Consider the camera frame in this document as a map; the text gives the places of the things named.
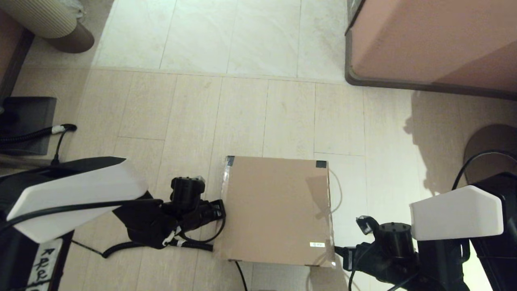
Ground black square platform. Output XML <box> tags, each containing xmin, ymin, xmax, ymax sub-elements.
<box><xmin>0</xmin><ymin>96</ymin><xmax>57</xmax><ymax>156</ymax></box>

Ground pink brown cabinet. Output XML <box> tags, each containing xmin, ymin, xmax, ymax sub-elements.
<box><xmin>345</xmin><ymin>0</ymin><xmax>517</xmax><ymax>101</ymax></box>

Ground black hose with white tape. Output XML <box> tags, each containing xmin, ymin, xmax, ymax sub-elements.
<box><xmin>0</xmin><ymin>123</ymin><xmax>77</xmax><ymax>166</ymax></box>

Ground dark wooden furniture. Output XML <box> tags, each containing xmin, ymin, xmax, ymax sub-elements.
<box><xmin>0</xmin><ymin>10</ymin><xmax>35</xmax><ymax>99</ymax></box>

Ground ribbed beige bin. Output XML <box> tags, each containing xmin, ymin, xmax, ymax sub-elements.
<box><xmin>0</xmin><ymin>0</ymin><xmax>95</xmax><ymax>53</ymax></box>

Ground black corrugated cable conduit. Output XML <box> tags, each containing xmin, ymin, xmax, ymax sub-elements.
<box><xmin>71</xmin><ymin>238</ymin><xmax>248</xmax><ymax>291</ymax></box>

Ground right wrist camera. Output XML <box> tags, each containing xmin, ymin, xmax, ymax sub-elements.
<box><xmin>356</xmin><ymin>216</ymin><xmax>379</xmax><ymax>236</ymax></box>

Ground brown cardboard shoe box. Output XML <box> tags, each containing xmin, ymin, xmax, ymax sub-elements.
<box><xmin>213</xmin><ymin>156</ymin><xmax>336</xmax><ymax>268</ymax></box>

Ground thin white cord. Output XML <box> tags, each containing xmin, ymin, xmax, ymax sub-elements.
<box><xmin>328</xmin><ymin>167</ymin><xmax>344</xmax><ymax>215</ymax></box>

